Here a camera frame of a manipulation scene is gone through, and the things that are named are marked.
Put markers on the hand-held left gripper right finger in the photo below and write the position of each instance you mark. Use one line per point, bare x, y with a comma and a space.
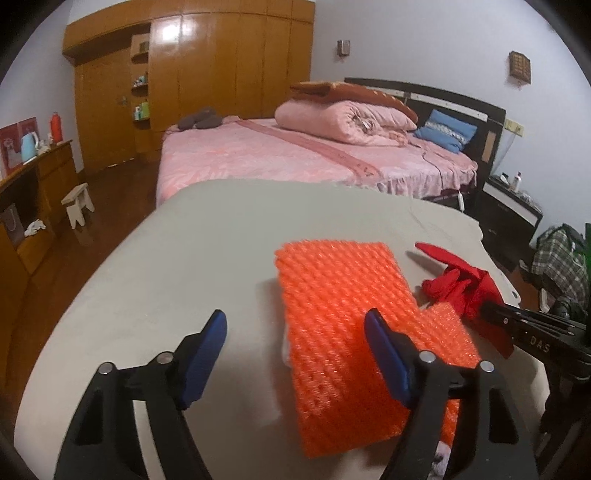
388, 360

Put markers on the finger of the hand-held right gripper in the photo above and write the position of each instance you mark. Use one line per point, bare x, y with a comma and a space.
517, 314
496, 325

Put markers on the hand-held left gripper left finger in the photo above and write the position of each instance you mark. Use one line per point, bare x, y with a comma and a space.
203, 355

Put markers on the orange bubble wrap sheet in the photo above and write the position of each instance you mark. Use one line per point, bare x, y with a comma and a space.
455, 337
332, 323

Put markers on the red plastic bag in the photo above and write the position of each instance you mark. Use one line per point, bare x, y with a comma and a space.
461, 288

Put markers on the plaid cloth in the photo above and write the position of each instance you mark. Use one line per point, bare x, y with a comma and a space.
558, 263

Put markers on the black white nightstand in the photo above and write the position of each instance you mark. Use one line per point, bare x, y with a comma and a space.
503, 221

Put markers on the beige table cover cloth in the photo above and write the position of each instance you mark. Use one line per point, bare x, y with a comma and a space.
184, 258

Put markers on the white bottle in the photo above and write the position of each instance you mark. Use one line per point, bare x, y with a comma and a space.
517, 182

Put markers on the large blue pillow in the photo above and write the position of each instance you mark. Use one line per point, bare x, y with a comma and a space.
445, 129

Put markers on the small white wooden stool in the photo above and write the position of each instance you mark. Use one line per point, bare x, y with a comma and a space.
78, 196

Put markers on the pink bed sheet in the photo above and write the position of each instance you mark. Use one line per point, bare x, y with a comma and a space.
254, 152

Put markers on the white cloth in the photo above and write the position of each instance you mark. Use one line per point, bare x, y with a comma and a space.
34, 228

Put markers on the dark wooden bed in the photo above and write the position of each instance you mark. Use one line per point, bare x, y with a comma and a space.
461, 104

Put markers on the grey paper bag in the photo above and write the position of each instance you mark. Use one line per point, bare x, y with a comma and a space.
13, 226

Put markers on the wooden dresser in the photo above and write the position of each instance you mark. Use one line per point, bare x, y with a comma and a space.
55, 166

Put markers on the folded pink quilt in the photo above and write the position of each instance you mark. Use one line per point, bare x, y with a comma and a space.
323, 120

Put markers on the green bottle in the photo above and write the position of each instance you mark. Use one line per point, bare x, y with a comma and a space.
144, 110

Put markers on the red thermos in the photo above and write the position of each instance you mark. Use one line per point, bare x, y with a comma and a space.
56, 129

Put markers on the folded brown blanket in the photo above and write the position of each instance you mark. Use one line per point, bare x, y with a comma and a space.
351, 92

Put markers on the light blue kettle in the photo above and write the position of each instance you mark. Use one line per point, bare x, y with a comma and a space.
28, 146

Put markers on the red framed photo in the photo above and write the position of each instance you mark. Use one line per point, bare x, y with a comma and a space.
10, 152
28, 124

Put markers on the wooden wardrobe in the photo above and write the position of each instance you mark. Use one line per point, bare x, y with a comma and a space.
207, 69

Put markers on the yellowed wall outlet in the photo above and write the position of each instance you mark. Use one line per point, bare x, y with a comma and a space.
513, 127

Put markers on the large brown wall lamp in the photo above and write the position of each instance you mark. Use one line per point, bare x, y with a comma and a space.
520, 67

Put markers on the small brown wall lamp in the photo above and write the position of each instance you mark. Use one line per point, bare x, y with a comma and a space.
343, 47

